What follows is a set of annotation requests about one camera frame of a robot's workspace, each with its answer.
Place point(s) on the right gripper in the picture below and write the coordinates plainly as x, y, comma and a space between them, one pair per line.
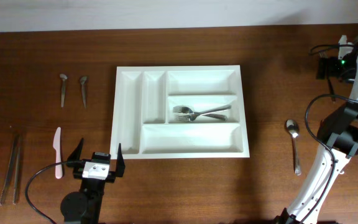
334, 70

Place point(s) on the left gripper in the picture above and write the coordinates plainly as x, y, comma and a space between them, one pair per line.
120, 167

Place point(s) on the steel fork dark handle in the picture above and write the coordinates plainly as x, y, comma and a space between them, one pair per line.
331, 90

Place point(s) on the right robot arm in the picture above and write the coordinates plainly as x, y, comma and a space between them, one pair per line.
337, 136

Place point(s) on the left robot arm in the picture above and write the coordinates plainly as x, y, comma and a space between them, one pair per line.
84, 205

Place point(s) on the pink plastic knife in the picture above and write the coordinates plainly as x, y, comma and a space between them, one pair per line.
58, 158

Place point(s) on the white plastic cutlery tray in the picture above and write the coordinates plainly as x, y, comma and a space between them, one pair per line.
147, 128

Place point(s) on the steel tongs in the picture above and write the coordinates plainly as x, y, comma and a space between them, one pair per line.
13, 171

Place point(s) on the small steel spoon right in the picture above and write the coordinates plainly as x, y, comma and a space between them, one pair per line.
83, 89

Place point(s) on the small steel spoon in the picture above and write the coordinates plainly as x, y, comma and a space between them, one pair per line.
83, 89
64, 78

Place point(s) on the small steel spoon left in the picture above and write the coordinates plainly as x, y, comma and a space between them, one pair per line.
64, 78

